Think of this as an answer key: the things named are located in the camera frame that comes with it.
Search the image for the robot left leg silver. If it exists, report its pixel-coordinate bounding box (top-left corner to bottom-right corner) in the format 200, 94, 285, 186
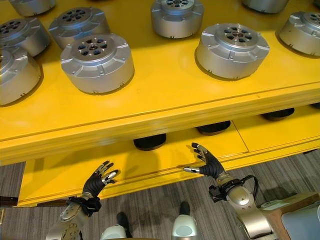
99, 223, 127, 240

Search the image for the silver round motor part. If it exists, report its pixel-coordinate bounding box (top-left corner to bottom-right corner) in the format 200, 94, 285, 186
240, 0, 291, 14
9, 0, 56, 17
0, 17, 51, 58
60, 33, 135, 95
278, 11, 320, 57
0, 47, 42, 106
150, 0, 205, 39
48, 6, 111, 51
195, 23, 271, 81

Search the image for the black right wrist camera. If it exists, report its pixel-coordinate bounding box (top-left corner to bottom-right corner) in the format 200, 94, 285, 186
208, 184, 227, 203

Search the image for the dark brown bar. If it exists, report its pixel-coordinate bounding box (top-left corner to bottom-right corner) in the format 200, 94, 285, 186
0, 196, 20, 207

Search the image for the wooden table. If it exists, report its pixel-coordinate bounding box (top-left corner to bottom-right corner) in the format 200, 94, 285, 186
259, 190, 320, 240

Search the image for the robot right foot dark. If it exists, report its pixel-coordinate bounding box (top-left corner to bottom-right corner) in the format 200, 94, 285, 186
179, 200, 192, 216

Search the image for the pale plastic box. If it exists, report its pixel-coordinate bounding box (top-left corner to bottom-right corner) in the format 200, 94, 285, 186
280, 205, 320, 240

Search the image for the yellow metal shelf board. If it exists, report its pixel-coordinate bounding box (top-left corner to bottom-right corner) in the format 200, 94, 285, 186
17, 106, 320, 207
0, 0, 320, 166

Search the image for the robot left foot dark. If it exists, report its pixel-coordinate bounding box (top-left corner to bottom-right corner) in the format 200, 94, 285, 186
116, 211, 133, 239

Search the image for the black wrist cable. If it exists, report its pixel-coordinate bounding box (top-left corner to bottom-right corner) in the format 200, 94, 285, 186
239, 174, 260, 209
66, 196, 102, 218

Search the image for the robot foot dark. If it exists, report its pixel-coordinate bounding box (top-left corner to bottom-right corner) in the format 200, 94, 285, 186
179, 200, 192, 216
116, 211, 133, 239

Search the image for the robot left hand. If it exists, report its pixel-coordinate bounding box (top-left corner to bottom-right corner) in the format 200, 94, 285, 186
83, 161, 120, 200

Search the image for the robot right leg silver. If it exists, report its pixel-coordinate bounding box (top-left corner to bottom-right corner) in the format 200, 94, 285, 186
170, 214, 199, 240

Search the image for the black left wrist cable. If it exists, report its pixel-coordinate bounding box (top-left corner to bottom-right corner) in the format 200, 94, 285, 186
66, 196, 102, 218

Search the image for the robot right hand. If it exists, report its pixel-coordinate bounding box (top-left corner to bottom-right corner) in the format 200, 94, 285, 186
183, 142, 226, 180

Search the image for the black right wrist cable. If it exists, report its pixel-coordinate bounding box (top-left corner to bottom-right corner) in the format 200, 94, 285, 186
239, 174, 260, 209

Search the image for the robot leg silver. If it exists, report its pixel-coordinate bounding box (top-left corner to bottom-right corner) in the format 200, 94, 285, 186
99, 223, 127, 240
170, 214, 199, 240

